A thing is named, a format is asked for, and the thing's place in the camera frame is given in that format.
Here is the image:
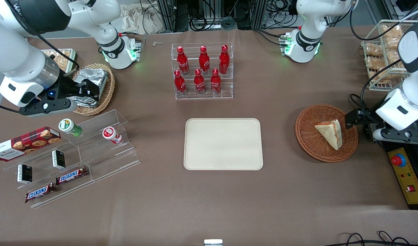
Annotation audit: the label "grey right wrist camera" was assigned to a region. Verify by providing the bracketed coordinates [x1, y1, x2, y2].
[19, 98, 77, 118]

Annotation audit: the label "black floor cables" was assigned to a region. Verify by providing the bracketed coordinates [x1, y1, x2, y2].
[329, 231, 418, 246]

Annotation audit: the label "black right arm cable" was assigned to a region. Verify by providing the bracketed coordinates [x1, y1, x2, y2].
[0, 0, 80, 114]

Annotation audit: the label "clear bagged snack pack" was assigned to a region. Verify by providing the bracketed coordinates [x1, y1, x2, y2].
[381, 25, 403, 38]
[385, 36, 405, 50]
[365, 56, 385, 69]
[364, 44, 384, 57]
[387, 48, 405, 65]
[369, 68, 395, 84]

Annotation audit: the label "aluminium frame with cables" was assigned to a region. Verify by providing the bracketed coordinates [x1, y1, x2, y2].
[139, 0, 300, 33]

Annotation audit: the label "triangular sandwich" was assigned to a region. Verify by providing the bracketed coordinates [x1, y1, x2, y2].
[314, 119, 343, 151]

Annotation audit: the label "red capped small bottle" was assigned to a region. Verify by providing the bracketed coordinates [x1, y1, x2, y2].
[102, 126, 122, 145]

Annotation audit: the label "black appliance with grey bracket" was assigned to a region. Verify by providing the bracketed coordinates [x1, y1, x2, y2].
[363, 121, 382, 142]

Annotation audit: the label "clear acrylic bottle rack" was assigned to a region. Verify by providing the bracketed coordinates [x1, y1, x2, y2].
[171, 42, 234, 100]

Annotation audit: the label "white wire basket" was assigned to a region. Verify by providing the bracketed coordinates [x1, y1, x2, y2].
[361, 19, 418, 91]

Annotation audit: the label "tub of brown snacks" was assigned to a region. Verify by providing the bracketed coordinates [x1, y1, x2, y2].
[40, 49, 78, 74]

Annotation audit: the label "green capped small bottle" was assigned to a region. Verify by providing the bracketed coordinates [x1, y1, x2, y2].
[58, 118, 82, 137]

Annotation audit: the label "yellow black control box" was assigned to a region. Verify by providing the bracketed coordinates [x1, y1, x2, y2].
[380, 140, 418, 210]

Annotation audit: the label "red tartan cookie box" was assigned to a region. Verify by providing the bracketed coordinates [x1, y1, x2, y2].
[0, 126, 61, 162]

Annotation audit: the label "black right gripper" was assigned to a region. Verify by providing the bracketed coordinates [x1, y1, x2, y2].
[56, 73, 101, 103]

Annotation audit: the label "black left base cables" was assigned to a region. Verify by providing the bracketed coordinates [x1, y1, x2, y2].
[253, 29, 285, 47]

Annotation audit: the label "red cola bottle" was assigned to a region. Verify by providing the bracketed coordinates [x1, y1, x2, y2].
[210, 68, 222, 94]
[199, 45, 210, 75]
[194, 69, 206, 95]
[177, 46, 190, 76]
[219, 44, 229, 75]
[174, 70, 187, 96]

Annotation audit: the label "round brown wicker basket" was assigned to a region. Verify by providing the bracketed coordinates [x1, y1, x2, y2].
[295, 104, 359, 163]

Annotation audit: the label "crumpled beige cloth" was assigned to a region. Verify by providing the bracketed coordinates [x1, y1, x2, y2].
[120, 3, 168, 35]

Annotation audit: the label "small black white box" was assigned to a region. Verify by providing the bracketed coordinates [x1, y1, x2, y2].
[52, 150, 66, 169]
[17, 164, 33, 184]

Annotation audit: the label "clear acrylic stepped shelf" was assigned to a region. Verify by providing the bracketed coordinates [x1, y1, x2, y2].
[1, 109, 141, 209]

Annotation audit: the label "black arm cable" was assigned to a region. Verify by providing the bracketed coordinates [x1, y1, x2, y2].
[349, 0, 418, 118]
[0, 0, 80, 114]

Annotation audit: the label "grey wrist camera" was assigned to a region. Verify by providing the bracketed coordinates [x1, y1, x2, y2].
[372, 127, 418, 145]
[19, 98, 77, 118]

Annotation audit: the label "silver foil pack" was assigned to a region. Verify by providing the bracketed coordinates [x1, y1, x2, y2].
[66, 96, 101, 108]
[74, 68, 109, 94]

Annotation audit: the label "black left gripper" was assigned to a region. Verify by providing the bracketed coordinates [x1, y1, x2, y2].
[345, 109, 381, 129]

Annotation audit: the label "oval light wicker basket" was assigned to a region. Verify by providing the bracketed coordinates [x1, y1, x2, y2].
[72, 63, 115, 116]

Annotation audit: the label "black appliance power cable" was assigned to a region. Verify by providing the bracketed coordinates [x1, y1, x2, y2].
[349, 93, 371, 111]

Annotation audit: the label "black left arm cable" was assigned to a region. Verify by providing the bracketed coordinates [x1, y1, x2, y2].
[349, 0, 418, 118]

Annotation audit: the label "Snickers chocolate bar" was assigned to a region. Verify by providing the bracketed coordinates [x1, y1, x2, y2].
[25, 183, 57, 204]
[55, 166, 88, 185]

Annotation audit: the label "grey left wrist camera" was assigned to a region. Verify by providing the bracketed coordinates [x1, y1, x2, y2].
[372, 127, 418, 145]

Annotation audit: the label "beige plastic tray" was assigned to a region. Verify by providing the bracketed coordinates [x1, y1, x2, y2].
[184, 118, 264, 171]

